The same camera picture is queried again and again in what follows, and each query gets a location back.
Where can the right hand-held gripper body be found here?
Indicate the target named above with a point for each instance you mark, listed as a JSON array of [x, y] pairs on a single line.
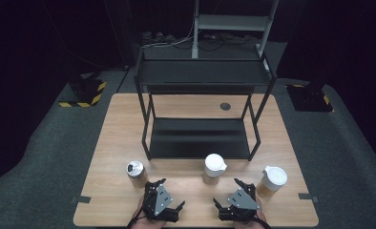
[[241, 200]]

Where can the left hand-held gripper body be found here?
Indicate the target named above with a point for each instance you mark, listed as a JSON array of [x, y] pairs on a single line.
[[162, 198]]

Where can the white-lid glass jar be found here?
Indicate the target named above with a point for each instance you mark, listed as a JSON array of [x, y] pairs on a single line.
[[214, 163], [275, 176]]

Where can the black two-tier metal rack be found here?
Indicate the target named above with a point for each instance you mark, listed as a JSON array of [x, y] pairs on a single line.
[[198, 136]]

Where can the person's right hand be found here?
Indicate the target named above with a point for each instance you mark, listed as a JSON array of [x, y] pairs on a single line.
[[261, 211]]

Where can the person's left hand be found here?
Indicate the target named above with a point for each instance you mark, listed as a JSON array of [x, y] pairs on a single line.
[[139, 211]]

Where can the grey tape strip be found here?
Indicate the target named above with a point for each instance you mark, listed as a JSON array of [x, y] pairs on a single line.
[[80, 199], [307, 197]]

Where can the black yellow striped base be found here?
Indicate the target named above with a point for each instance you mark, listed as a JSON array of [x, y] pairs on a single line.
[[308, 97], [85, 90]]

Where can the black power strip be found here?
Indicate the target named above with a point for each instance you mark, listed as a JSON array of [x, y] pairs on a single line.
[[157, 37]]

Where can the grey metal stand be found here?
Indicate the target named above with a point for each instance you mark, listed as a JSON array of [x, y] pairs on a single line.
[[230, 23]]

